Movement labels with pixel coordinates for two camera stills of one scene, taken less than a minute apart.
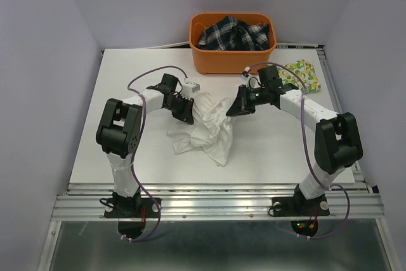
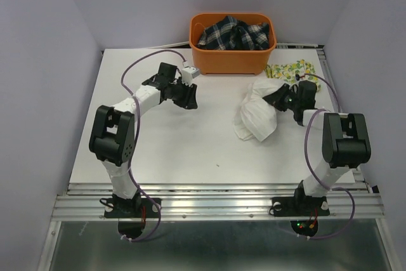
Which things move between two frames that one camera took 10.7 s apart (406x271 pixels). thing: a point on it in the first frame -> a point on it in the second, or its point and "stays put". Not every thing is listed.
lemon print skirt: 304,71 stays put
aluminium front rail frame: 218,202 stays put
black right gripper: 240,106 -> 275,98
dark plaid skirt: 228,34 stays put
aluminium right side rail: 339,107 stays put
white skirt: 210,132 -> 255,118
